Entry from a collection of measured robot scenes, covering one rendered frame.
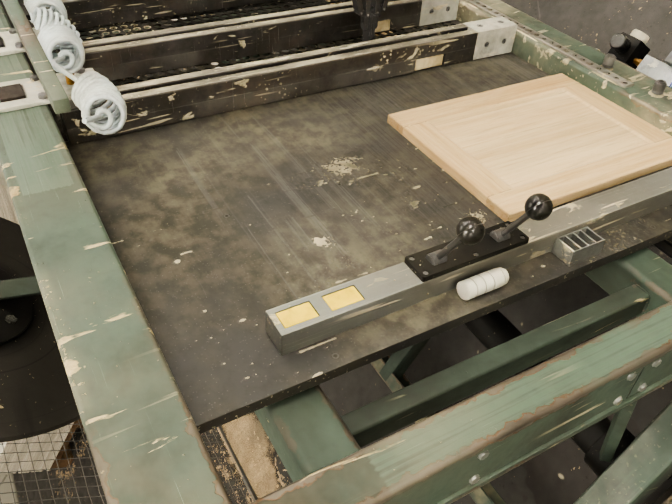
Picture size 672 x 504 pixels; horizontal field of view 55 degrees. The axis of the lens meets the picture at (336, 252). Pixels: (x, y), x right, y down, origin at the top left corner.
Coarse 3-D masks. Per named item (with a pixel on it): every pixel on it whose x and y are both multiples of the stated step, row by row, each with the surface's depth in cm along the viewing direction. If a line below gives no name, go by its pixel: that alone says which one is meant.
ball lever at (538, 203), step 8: (528, 200) 89; (536, 200) 88; (544, 200) 87; (528, 208) 88; (536, 208) 88; (544, 208) 87; (552, 208) 88; (520, 216) 93; (528, 216) 89; (536, 216) 88; (544, 216) 88; (512, 224) 94; (520, 224) 93; (496, 232) 97; (504, 232) 96; (496, 240) 97
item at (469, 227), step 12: (468, 216) 84; (456, 228) 84; (468, 228) 83; (480, 228) 83; (456, 240) 87; (468, 240) 83; (480, 240) 84; (432, 252) 93; (444, 252) 90; (432, 264) 92
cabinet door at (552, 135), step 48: (480, 96) 140; (528, 96) 141; (576, 96) 142; (432, 144) 124; (480, 144) 125; (528, 144) 126; (576, 144) 127; (624, 144) 128; (480, 192) 113; (528, 192) 113; (576, 192) 114
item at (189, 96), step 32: (416, 32) 151; (448, 32) 154; (480, 32) 154; (512, 32) 159; (256, 64) 134; (288, 64) 135; (320, 64) 137; (352, 64) 141; (384, 64) 145; (448, 64) 155; (32, 96) 111; (128, 96) 121; (160, 96) 123; (192, 96) 126; (224, 96) 130; (256, 96) 133; (288, 96) 137; (64, 128) 119; (128, 128) 123
